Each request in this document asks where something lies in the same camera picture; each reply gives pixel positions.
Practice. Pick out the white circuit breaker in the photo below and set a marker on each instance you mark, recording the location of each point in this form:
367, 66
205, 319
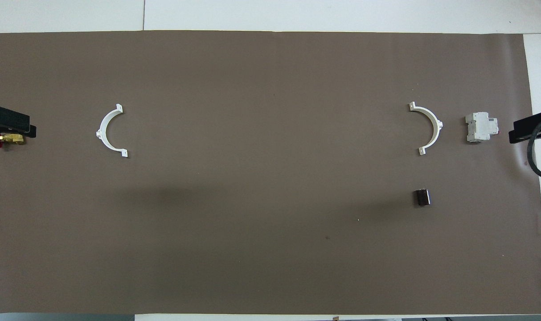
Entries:
477, 128

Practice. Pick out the brown table mat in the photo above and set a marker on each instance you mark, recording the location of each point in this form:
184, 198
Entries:
261, 178

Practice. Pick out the white half pipe clamp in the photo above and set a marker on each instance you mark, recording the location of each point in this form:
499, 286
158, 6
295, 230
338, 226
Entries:
435, 127
102, 129

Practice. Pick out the dark brown cylinder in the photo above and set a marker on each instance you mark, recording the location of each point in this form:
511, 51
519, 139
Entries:
422, 198

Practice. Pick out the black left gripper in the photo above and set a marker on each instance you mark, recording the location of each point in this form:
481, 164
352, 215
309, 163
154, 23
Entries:
7, 118

